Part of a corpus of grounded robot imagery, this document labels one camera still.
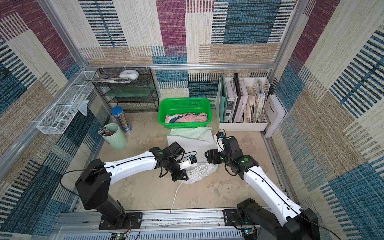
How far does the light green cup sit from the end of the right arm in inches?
22.2

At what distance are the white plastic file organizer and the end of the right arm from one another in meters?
→ 0.33

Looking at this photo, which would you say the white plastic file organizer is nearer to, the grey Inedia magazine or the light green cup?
the grey Inedia magazine

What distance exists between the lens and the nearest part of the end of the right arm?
0.60m

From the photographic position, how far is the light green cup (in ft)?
2.99

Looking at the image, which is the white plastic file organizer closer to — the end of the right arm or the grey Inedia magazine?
the grey Inedia magazine

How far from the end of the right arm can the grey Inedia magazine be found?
0.46 meters

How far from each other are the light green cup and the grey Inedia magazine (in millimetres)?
962

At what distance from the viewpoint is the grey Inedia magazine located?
920 mm
